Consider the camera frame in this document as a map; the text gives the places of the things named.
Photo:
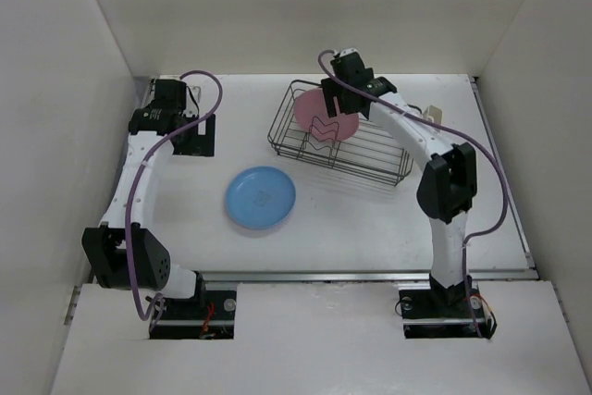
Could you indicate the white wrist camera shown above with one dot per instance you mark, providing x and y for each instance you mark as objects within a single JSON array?
[
  {"x": 348, "y": 51},
  {"x": 194, "y": 95}
]

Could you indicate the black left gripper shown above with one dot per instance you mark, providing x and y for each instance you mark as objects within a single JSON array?
[{"x": 200, "y": 145}]

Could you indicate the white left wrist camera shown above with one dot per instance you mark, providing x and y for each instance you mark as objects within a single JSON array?
[{"x": 194, "y": 95}]

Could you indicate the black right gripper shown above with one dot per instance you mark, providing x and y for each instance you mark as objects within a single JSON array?
[{"x": 330, "y": 90}]

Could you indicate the grey wire dish rack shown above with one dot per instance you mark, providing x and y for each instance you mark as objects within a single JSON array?
[{"x": 370, "y": 153}]

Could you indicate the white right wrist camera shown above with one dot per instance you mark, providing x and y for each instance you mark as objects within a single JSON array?
[{"x": 348, "y": 51}]

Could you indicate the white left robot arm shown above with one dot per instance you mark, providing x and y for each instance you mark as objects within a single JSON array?
[{"x": 123, "y": 252}]

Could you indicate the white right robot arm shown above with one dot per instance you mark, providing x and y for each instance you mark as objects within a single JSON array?
[{"x": 448, "y": 183}]

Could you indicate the beige cutlery holder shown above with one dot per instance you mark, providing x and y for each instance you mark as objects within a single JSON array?
[{"x": 433, "y": 114}]

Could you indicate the white front cover board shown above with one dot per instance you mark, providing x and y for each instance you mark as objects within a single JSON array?
[{"x": 323, "y": 339}]

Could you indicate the blue plate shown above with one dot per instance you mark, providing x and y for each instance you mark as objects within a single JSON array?
[{"x": 260, "y": 198}]

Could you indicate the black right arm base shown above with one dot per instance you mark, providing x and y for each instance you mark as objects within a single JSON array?
[{"x": 424, "y": 317}]

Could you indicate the pink plate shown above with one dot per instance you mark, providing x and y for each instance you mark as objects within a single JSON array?
[{"x": 310, "y": 113}]

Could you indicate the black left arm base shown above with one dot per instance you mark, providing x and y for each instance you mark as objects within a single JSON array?
[{"x": 208, "y": 315}]

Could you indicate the aluminium table edge rail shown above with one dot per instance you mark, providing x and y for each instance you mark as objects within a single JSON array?
[{"x": 358, "y": 276}]

